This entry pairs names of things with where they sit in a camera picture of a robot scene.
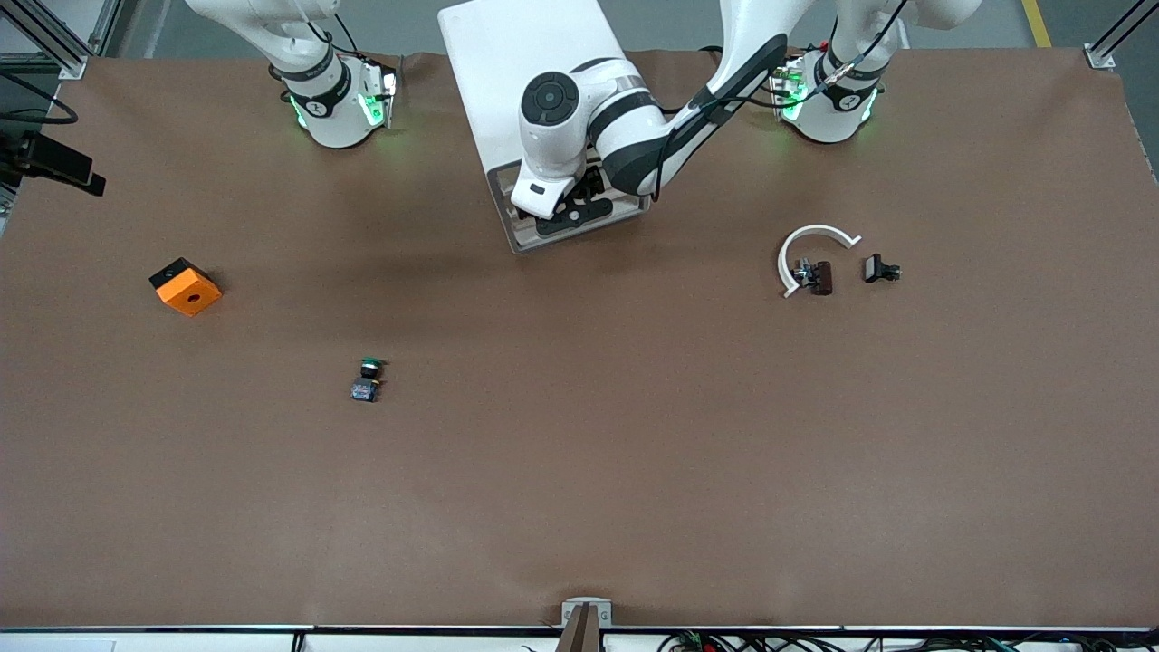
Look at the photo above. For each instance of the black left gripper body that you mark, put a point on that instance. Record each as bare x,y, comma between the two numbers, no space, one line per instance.
593,184

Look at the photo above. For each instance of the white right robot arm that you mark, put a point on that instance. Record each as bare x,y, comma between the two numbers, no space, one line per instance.
335,118

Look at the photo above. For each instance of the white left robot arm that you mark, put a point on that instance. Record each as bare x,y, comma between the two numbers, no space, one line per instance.
634,127

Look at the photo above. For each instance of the orange and black button box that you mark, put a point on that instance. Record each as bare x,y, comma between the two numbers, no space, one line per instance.
190,294

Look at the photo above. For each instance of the small brown metal component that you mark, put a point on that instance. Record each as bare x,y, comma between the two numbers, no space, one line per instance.
822,279

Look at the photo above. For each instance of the small black clip component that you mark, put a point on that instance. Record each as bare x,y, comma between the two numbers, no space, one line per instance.
874,268

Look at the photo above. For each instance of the aluminium frame profile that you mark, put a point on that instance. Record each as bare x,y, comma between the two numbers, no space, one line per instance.
72,65
1100,57

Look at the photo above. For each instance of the green push button switch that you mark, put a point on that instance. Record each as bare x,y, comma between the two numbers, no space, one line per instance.
364,391

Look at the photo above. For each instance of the grey metal mount bracket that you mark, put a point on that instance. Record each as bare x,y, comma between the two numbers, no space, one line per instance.
587,612

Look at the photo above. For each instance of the brown mount bar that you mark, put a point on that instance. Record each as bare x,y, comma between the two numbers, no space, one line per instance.
579,638

